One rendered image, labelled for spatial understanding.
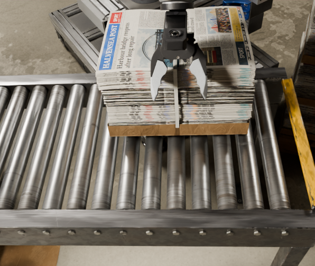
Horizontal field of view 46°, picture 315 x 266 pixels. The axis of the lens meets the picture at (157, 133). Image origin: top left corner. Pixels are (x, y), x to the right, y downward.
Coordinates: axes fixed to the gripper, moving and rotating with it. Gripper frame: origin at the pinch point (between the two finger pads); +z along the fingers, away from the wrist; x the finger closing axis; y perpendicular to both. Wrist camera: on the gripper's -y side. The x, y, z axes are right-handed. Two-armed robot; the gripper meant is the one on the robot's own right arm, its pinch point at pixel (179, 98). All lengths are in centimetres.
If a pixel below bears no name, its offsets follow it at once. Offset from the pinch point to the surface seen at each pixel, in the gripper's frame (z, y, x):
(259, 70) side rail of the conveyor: 1.0, 41.2, -24.6
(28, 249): 83, 60, 74
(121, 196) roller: 26.2, 3.5, 15.5
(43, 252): 84, 59, 66
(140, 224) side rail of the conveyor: 30.3, -2.7, 10.2
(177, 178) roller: 23.2, 8.1, 1.2
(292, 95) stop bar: 6.8, 29.4, -32.1
